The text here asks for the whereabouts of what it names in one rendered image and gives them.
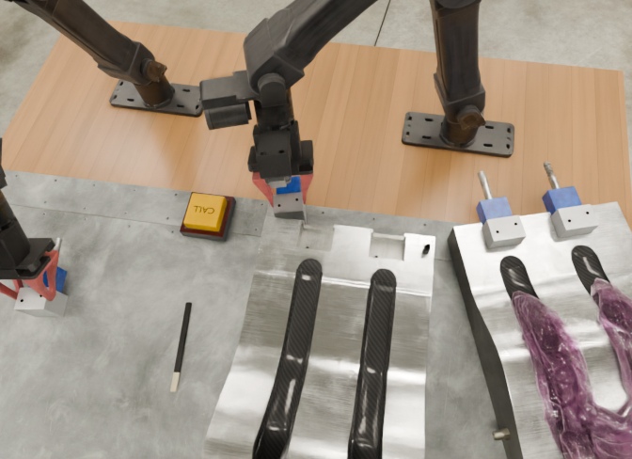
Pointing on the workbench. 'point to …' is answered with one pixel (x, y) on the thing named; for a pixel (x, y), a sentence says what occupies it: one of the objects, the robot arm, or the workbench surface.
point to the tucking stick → (181, 347)
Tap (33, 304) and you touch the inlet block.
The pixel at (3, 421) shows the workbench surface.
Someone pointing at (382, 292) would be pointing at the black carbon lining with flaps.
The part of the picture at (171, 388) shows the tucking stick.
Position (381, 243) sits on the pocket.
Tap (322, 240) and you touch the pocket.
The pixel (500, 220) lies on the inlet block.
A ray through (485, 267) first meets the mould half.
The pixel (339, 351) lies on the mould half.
